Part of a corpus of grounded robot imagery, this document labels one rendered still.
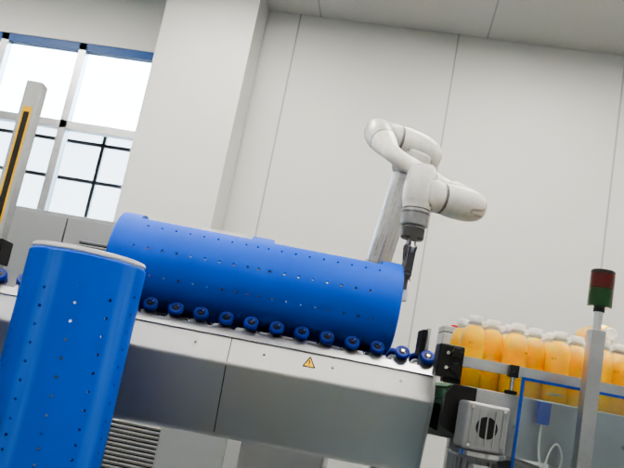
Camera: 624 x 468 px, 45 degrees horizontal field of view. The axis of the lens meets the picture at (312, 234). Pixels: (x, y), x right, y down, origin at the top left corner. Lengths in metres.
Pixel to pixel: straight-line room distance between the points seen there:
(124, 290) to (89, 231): 2.27
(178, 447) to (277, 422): 1.68
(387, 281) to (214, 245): 0.52
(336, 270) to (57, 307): 0.83
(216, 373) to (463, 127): 3.51
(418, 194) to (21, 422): 1.32
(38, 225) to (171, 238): 2.04
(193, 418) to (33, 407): 0.59
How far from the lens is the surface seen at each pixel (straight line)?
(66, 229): 4.15
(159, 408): 2.25
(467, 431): 2.00
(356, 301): 2.18
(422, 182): 2.39
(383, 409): 2.20
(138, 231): 2.26
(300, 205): 5.17
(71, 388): 1.80
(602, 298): 2.09
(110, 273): 1.81
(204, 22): 5.44
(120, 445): 3.93
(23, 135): 2.89
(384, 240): 2.89
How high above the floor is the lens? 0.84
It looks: 11 degrees up
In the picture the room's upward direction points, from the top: 11 degrees clockwise
